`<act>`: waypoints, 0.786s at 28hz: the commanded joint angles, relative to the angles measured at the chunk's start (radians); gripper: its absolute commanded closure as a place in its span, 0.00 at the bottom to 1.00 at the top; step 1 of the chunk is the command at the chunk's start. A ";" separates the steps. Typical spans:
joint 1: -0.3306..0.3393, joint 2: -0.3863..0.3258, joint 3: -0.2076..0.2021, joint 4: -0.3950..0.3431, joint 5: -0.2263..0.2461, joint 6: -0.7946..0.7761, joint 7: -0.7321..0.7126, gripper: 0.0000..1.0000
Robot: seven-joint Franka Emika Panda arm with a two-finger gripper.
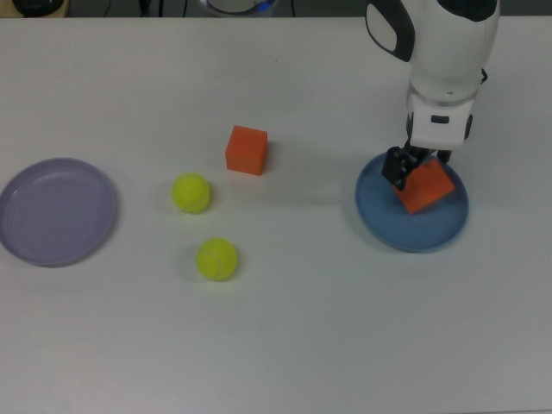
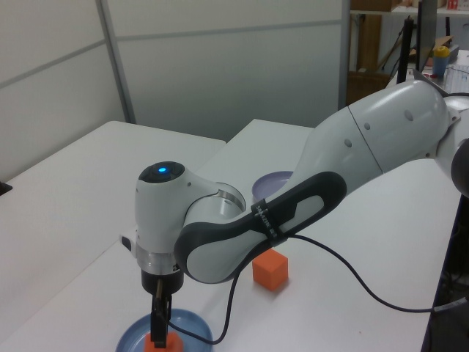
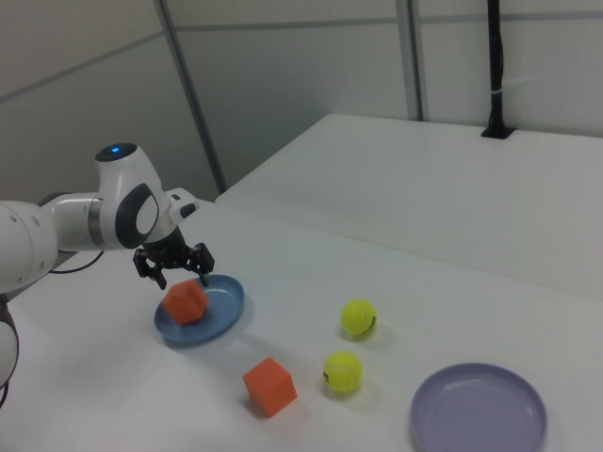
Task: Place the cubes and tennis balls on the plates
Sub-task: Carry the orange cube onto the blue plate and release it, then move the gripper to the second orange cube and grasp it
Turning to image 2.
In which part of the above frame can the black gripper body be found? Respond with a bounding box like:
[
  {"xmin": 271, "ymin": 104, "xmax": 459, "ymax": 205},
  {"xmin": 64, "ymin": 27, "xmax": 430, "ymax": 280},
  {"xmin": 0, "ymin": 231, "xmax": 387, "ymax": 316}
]
[{"xmin": 141, "ymin": 269, "xmax": 184, "ymax": 294}]

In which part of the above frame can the orange cube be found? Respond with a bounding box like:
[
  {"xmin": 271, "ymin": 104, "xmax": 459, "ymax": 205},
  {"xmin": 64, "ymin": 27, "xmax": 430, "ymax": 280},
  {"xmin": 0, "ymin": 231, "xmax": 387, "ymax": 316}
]
[
  {"xmin": 144, "ymin": 331, "xmax": 184, "ymax": 352},
  {"xmin": 251, "ymin": 249, "xmax": 289, "ymax": 293}
]

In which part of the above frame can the blue plate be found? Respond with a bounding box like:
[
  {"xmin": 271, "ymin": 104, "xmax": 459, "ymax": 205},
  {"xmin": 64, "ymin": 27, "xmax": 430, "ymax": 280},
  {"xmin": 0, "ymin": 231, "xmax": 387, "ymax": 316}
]
[{"xmin": 116, "ymin": 307, "xmax": 214, "ymax": 352}]

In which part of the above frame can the purple plate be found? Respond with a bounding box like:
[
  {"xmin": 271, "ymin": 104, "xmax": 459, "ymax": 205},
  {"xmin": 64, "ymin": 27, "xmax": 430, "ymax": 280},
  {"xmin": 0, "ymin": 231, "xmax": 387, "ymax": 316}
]
[{"xmin": 251, "ymin": 170, "xmax": 296, "ymax": 202}]

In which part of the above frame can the brown cardboard box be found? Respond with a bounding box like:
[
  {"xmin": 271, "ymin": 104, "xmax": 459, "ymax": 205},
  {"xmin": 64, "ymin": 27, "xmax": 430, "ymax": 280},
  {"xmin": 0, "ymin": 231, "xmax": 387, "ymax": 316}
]
[{"xmin": 347, "ymin": 71, "xmax": 390, "ymax": 106}]

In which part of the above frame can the brown cardboard panel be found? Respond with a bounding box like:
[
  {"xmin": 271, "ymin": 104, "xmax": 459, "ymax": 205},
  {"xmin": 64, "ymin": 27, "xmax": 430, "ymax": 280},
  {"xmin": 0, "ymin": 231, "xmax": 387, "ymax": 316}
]
[{"xmin": 357, "ymin": 14, "xmax": 382, "ymax": 73}]

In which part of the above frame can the flat cardboard box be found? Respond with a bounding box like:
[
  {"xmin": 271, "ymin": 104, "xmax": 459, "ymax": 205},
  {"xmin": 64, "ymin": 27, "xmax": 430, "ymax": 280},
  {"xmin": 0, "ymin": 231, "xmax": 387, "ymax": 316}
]
[{"xmin": 351, "ymin": 0, "xmax": 393, "ymax": 11}]

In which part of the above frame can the blue cup yellow lid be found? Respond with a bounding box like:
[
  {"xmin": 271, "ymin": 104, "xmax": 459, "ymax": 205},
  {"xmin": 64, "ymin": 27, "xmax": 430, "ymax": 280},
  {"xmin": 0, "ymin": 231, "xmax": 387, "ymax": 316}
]
[{"xmin": 433, "ymin": 45, "xmax": 451, "ymax": 76}]

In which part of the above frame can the black cable strap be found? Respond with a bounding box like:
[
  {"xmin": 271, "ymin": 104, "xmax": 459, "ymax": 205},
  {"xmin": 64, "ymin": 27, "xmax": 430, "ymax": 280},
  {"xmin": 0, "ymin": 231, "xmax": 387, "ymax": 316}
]
[{"xmin": 251, "ymin": 197, "xmax": 286, "ymax": 250}]

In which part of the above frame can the grey partition post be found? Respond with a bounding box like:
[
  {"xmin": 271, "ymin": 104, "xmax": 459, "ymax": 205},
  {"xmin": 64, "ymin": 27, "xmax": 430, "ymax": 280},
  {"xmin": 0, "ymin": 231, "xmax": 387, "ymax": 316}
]
[
  {"xmin": 95, "ymin": 0, "xmax": 136, "ymax": 125},
  {"xmin": 339, "ymin": 0, "xmax": 352, "ymax": 111}
]

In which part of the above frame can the dark table edge frame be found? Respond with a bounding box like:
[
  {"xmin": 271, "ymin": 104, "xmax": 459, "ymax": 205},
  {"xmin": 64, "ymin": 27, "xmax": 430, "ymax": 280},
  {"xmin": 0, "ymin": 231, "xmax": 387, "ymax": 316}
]
[{"xmin": 421, "ymin": 194, "xmax": 469, "ymax": 352}]

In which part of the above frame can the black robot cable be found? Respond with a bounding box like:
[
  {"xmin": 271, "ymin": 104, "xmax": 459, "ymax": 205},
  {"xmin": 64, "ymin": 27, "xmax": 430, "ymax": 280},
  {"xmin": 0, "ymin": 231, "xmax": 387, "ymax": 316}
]
[{"xmin": 166, "ymin": 232, "xmax": 469, "ymax": 345}]

